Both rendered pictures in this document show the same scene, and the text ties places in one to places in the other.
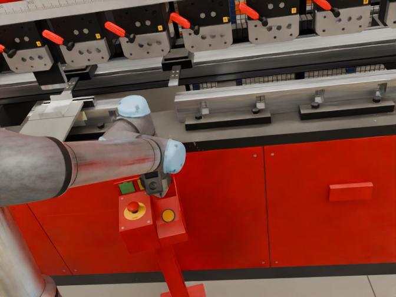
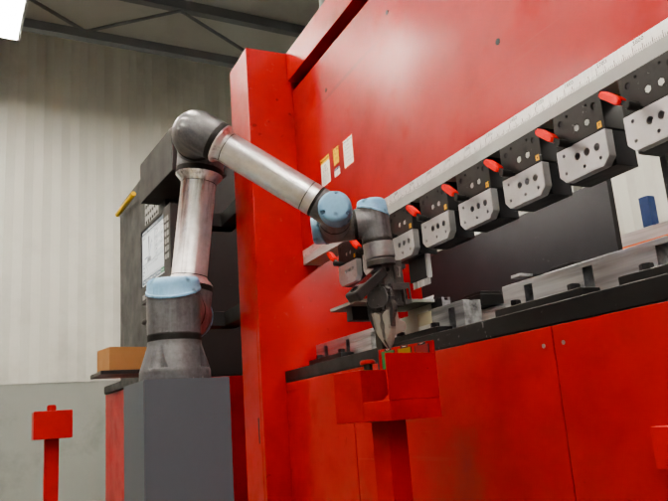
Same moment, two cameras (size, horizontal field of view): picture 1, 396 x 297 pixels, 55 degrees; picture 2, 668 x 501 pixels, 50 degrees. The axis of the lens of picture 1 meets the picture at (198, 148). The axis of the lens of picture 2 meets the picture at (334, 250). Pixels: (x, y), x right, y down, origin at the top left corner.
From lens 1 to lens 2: 157 cm
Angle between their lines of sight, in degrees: 73
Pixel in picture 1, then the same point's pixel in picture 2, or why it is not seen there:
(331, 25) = (642, 129)
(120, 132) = not seen: hidden behind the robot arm
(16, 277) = (183, 240)
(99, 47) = (444, 219)
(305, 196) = (626, 458)
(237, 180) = (529, 404)
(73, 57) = (427, 236)
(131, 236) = (341, 386)
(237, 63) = not seen: hidden behind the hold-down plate
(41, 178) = (198, 125)
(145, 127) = (368, 222)
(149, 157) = (301, 185)
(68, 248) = not seen: outside the picture
